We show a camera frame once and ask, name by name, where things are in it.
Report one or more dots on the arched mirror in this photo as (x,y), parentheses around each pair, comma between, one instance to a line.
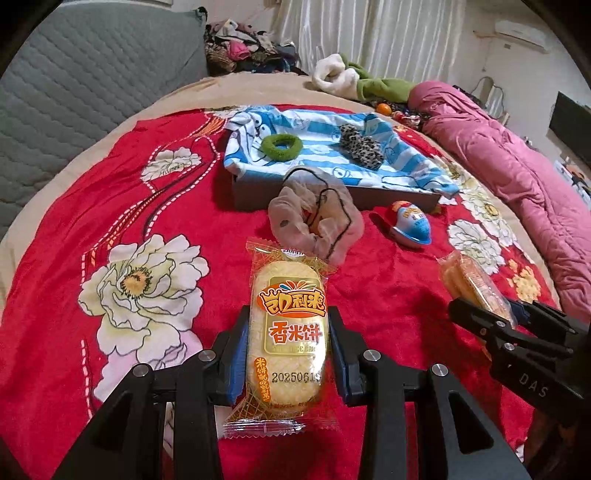
(489,94)

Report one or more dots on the white air conditioner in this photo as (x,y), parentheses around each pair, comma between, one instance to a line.
(521,36)

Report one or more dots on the green jacket white fleece lining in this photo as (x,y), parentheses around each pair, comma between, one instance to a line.
(378,87)

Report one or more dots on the leopard print scrunchie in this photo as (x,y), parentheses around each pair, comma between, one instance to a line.
(364,147)

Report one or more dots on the orange fruit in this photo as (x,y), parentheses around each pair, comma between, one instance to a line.
(383,109)

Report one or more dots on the yellow rice cracker packet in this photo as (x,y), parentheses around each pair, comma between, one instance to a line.
(286,323)

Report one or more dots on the beige sheer scrunchie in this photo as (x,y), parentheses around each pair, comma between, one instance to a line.
(295,221)

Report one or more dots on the red blue egg toy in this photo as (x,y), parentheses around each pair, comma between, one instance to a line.
(411,221)

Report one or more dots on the white curtain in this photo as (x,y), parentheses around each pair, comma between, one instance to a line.
(369,37)

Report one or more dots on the pink quilt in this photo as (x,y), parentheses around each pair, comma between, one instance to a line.
(508,161)

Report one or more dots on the black television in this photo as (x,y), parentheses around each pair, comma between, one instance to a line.
(572,129)

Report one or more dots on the grey quilted headboard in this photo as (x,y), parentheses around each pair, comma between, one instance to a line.
(92,92)

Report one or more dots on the pile of clothes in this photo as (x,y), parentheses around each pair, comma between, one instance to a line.
(249,48)

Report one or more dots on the dark grey box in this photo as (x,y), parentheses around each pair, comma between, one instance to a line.
(258,196)

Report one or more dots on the pile of wrapped candies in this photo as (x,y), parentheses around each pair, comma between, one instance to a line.
(408,117)

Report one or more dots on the white drawer cabinet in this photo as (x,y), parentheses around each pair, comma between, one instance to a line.
(575,182)

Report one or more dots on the red floral blanket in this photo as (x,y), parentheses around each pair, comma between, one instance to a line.
(184,207)

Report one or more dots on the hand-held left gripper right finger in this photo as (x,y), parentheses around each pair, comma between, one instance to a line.
(339,364)

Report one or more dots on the tray with blue striped cloth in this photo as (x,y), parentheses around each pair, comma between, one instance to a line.
(318,152)

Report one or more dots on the orange rice cracker packet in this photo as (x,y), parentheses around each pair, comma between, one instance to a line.
(466,277)

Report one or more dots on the beige bed sheet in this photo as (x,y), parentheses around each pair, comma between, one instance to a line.
(254,90)

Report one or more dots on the green fuzzy scrunchie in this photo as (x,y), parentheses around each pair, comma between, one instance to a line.
(270,150)

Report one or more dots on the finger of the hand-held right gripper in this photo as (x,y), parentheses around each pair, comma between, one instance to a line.
(519,309)
(475,321)

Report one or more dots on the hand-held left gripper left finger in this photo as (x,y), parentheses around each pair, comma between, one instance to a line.
(235,369)

